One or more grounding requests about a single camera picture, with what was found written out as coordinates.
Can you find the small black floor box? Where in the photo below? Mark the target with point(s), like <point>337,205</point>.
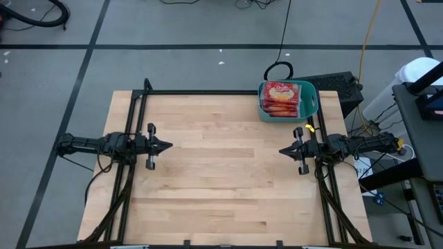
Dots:
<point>405,238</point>

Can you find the yellow tape tag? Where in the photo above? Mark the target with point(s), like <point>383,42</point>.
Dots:
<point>309,128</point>

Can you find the black aluminium table frame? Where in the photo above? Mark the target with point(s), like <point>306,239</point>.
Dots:
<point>207,92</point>

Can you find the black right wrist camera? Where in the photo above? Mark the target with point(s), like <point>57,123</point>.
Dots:
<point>313,149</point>

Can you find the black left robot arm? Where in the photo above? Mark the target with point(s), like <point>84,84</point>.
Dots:
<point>86,145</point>

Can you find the black keyboard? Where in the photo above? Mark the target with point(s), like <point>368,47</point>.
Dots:
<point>439,204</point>

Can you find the grey desk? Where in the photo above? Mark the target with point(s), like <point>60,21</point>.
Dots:
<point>424,207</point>
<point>425,145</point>

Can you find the black desk beam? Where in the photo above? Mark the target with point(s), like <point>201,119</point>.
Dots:
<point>391,174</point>

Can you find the white plastic bin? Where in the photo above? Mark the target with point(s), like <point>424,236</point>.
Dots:
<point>415,71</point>

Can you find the teal plastic basket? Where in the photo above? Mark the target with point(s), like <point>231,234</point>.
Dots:
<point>308,110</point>

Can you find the yellow plug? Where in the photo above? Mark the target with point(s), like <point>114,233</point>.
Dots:
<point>400,143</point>

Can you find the black slanted bar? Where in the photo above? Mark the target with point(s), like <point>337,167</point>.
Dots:
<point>425,77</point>

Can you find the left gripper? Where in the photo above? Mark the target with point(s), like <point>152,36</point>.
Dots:
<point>151,128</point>

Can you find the black computer tower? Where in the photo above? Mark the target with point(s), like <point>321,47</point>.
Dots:
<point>335,86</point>

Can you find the black desktop device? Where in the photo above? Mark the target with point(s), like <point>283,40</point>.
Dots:
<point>424,103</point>

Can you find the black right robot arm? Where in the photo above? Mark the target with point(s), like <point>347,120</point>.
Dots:
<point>367,145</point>

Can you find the blue connector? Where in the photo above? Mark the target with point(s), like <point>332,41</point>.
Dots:
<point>380,198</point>

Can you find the white paper sheet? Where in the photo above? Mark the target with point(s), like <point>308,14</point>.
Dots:
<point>363,173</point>

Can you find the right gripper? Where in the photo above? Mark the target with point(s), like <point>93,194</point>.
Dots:
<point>298,132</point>

